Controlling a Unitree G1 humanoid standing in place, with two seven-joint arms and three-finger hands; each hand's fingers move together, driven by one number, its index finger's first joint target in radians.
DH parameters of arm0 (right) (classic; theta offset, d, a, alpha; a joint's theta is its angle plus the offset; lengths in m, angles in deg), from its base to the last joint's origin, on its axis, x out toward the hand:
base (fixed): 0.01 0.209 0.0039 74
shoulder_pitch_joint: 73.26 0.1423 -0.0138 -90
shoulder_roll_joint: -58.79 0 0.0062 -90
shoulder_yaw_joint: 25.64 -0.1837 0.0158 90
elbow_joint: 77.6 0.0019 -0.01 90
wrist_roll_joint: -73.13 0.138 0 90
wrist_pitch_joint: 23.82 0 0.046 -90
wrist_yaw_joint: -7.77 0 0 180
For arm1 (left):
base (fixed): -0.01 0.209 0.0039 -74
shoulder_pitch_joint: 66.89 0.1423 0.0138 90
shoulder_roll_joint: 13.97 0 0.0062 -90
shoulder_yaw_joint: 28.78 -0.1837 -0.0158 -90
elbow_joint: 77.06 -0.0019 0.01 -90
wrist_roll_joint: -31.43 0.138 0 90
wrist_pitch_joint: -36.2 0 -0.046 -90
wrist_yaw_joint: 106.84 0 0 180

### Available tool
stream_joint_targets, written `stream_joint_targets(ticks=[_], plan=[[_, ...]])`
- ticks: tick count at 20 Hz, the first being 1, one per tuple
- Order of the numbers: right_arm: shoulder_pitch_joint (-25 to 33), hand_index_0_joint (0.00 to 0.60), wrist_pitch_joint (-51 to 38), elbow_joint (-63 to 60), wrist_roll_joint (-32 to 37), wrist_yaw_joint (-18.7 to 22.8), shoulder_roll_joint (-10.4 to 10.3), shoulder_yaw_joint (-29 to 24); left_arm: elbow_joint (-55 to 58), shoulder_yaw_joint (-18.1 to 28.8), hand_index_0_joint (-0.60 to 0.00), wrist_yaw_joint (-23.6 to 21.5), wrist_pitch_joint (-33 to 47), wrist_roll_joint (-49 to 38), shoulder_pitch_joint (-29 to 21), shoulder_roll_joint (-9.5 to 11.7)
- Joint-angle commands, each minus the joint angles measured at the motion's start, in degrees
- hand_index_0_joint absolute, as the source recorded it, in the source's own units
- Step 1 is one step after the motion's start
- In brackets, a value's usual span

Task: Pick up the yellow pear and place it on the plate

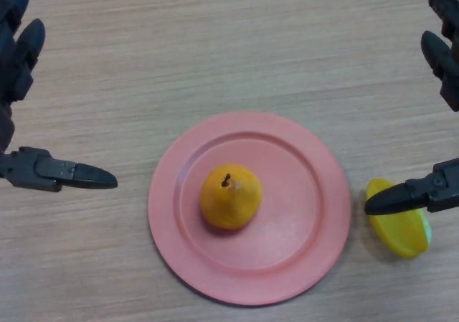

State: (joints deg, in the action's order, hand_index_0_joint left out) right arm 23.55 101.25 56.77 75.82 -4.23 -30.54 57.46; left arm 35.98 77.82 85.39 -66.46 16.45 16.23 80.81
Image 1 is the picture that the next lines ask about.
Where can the yellow starfruit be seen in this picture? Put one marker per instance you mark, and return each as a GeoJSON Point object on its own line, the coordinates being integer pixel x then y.
{"type": "Point", "coordinates": [398, 232]}

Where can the yellow pear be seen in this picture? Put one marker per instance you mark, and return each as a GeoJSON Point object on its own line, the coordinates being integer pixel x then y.
{"type": "Point", "coordinates": [233, 200]}

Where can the pink round plate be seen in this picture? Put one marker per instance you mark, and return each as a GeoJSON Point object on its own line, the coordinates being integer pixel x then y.
{"type": "Point", "coordinates": [294, 228]}

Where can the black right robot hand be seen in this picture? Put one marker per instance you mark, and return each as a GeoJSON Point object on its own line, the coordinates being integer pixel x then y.
{"type": "Point", "coordinates": [441, 189]}

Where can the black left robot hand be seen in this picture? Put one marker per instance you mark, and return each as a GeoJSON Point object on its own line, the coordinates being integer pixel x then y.
{"type": "Point", "coordinates": [32, 169]}

